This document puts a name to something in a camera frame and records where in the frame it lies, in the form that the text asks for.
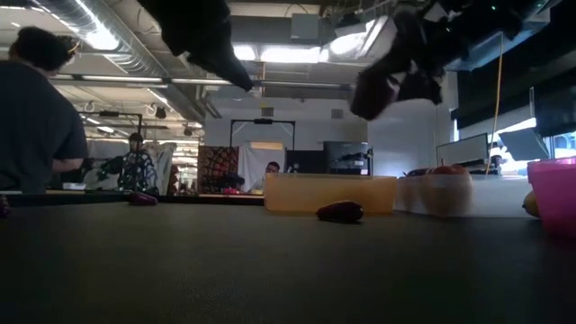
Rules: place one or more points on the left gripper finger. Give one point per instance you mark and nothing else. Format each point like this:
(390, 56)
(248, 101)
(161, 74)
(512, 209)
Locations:
(231, 69)

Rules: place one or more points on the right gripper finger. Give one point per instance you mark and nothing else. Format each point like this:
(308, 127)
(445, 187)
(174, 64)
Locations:
(420, 87)
(375, 94)

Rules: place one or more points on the small dark red chili pepper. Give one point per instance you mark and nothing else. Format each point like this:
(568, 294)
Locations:
(340, 211)

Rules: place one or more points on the small purple eggplant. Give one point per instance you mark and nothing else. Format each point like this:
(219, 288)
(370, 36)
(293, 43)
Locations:
(143, 199)

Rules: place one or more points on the yellow lemon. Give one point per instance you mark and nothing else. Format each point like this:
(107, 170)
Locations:
(531, 204)

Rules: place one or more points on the ceiling light panel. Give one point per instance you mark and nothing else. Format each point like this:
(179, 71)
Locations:
(290, 55)
(245, 51)

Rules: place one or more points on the long gray ceiling pipe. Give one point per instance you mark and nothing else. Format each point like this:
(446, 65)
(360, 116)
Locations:
(292, 84)

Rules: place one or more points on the black monitor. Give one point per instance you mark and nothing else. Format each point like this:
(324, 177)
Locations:
(346, 150)

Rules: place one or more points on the gray backed monitor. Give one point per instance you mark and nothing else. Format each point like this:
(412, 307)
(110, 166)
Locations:
(461, 155)

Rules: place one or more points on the gray ceiling box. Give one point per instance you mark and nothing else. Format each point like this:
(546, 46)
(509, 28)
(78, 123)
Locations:
(305, 27)

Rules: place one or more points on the white sheet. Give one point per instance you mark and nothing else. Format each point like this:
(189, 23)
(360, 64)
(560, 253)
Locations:
(252, 157)
(164, 166)

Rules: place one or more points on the black screen panel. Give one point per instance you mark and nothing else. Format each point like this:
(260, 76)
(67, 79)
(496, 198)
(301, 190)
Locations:
(306, 159)

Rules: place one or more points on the patterned tapestry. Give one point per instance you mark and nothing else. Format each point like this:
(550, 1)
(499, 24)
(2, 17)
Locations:
(218, 166)

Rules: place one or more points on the person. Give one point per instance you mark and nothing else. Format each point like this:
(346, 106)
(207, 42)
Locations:
(135, 168)
(36, 126)
(272, 167)

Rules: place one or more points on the orange plastic basket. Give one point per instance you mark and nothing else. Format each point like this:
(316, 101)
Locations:
(315, 193)

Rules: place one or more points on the tilted gray panel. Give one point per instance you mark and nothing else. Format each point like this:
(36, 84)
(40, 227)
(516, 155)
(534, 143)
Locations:
(524, 144)

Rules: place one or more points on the white plastic basket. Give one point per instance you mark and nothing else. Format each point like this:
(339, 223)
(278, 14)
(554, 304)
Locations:
(499, 195)

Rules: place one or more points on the pink plastic basket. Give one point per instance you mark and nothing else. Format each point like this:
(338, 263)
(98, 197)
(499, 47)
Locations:
(555, 198)

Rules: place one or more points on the gray wall vent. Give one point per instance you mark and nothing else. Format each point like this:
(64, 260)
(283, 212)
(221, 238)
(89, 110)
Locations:
(337, 114)
(267, 112)

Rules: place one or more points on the black frame stand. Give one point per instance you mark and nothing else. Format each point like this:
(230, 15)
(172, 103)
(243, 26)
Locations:
(109, 114)
(263, 121)

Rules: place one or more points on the corrugated silver air duct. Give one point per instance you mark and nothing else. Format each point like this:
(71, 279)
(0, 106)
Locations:
(135, 63)

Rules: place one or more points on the dark wall screen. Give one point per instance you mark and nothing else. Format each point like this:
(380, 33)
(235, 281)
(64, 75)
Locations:
(555, 114)

